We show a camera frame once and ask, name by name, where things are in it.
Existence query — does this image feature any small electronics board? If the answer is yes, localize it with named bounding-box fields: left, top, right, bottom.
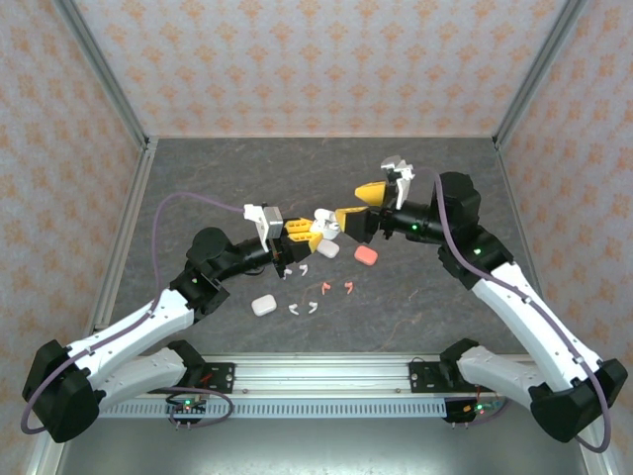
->
left=462, top=399, right=503, bottom=416
left=165, top=397, right=208, bottom=416

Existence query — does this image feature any grey metal sheet panel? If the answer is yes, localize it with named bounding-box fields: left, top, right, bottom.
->
left=53, top=415, right=592, bottom=475

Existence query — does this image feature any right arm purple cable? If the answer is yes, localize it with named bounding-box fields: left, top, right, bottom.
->
left=413, top=166, right=614, bottom=454

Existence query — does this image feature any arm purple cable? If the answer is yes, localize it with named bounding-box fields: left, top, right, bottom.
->
left=413, top=166, right=614, bottom=454
left=20, top=192, right=247, bottom=435

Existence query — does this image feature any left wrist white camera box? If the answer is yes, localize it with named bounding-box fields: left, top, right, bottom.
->
left=242, top=203, right=285, bottom=253

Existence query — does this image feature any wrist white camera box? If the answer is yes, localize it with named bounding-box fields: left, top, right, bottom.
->
left=379, top=154, right=415, bottom=210
left=242, top=203, right=285, bottom=253

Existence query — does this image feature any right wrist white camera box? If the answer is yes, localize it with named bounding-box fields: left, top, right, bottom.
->
left=379, top=154, right=415, bottom=210

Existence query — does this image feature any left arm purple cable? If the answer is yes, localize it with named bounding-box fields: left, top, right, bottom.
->
left=20, top=192, right=247, bottom=435

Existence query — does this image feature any aluminium table side rail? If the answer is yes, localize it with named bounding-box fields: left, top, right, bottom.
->
left=86, top=137, right=159, bottom=337
left=494, top=137, right=545, bottom=298

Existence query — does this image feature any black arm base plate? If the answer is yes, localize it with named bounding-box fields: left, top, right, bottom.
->
left=408, top=359, right=449, bottom=396
left=185, top=362, right=236, bottom=395

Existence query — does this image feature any long aluminium mounting rail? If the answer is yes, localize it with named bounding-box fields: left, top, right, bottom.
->
left=113, top=351, right=545, bottom=398

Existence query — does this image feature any aluminium frame post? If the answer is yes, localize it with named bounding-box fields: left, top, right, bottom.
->
left=51, top=0, right=152, bottom=152
left=493, top=0, right=590, bottom=152

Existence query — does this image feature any slotted grey cable duct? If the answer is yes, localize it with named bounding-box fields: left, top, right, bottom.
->
left=98, top=400, right=449, bottom=421

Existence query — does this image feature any short aluminium frame rail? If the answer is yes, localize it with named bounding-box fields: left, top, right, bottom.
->
left=22, top=439, right=65, bottom=475
left=576, top=442, right=617, bottom=475

